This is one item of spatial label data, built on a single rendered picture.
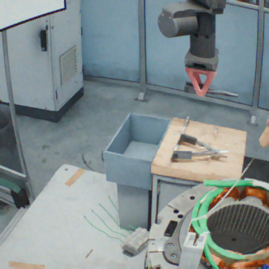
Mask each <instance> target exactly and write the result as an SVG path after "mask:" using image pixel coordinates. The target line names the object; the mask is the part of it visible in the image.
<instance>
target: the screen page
mask: <svg viewBox="0 0 269 269"><path fill-rule="evenodd" d="M63 1H64V0H0V29H1V28H4V27H7V26H9V25H14V24H15V23H17V22H22V21H23V20H27V19H30V18H32V17H36V16H38V15H41V14H44V13H48V12H51V11H55V10H58V9H61V8H64V2H63Z"/></svg>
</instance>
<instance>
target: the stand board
mask: <svg viewBox="0 0 269 269"><path fill-rule="evenodd" d="M185 122H186V120H185V119H180V118H173V120H172V122H171V125H170V128H169V130H168V131H167V132H166V134H165V136H164V139H163V142H162V144H161V145H160V148H159V149H158V152H157V155H156V157H155V159H153V162H152V163H151V174H157V175H159V174H161V175H165V176H169V177H176V178H180V179H189V180H192V181H201V182H204V180H205V179H206V180H210V179H211V180H218V181H219V180H220V179H229V178H238V179H239V177H240V176H241V174H242V165H243V161H244V153H245V146H246V136H247V131H244V130H236V129H233V128H229V127H221V126H218V125H210V124H206V123H198V122H196V121H193V120H190V121H189V123H188V127H187V128H186V131H185V133H184V134H186V135H190V136H192V137H196V138H197V140H198V141H200V142H202V143H205V144H206V145H208V146H211V147H212V148H213V149H218V150H224V151H228V152H227V153H220V154H222V155H226V156H227V158H225V157H223V158H222V157H221V156H216V155H212V157H211V160H210V163H208V160H209V156H203V157H194V158H192V157H191V159H177V158H175V159H174V161H173V163H172V166H169V161H170V158H171V156H172V154H173V151H174V149H175V147H176V145H177V142H178V139H179V136H180V134H181V131H182V130H183V127H184V124H185ZM216 127H219V129H218V134H217V136H216V140H214V133H215V129H216ZM178 151H192V153H198V152H201V151H208V150H207V149H204V148H203V147H199V146H198V145H197V144H196V145H193V144H190V143H188V142H184V141H181V144H180V147H179V150H178Z"/></svg>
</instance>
